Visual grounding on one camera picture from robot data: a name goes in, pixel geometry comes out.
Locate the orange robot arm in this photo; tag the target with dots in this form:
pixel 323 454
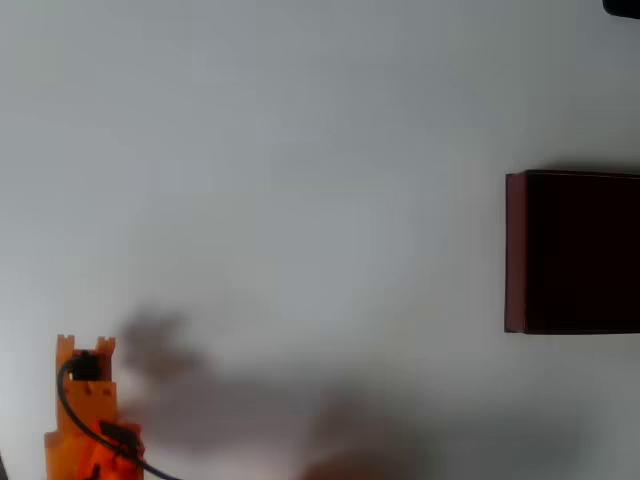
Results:
pixel 82 410

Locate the black object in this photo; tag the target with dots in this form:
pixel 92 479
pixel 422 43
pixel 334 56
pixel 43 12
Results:
pixel 624 7

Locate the dark red box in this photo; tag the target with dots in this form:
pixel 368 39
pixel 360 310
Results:
pixel 580 250

